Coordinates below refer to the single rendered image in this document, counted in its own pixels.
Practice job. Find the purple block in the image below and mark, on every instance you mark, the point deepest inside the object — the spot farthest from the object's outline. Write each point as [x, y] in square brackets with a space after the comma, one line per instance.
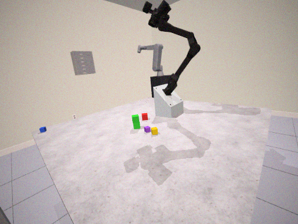
[147, 129]

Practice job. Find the small yellow block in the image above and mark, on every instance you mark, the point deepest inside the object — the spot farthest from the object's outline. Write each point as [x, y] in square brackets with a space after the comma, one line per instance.
[154, 131]

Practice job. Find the small blue block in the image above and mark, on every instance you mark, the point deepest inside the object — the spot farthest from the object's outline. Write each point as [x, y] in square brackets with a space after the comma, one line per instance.
[43, 129]

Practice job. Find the red block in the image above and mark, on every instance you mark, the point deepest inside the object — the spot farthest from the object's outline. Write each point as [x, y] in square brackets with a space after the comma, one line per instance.
[144, 116]

